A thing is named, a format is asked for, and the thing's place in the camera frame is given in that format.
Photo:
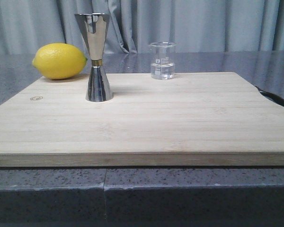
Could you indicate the small glass beaker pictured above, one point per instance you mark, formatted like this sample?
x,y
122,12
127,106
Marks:
x,y
162,60

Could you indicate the steel double jigger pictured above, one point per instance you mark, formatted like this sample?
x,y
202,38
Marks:
x,y
93,28

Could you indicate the wooden cutting board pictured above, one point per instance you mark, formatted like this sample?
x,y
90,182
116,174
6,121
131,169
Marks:
x,y
195,119

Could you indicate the yellow lemon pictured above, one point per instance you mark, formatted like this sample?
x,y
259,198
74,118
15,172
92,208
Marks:
x,y
59,61

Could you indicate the grey curtain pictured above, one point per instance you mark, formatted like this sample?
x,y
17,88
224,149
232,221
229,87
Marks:
x,y
194,25

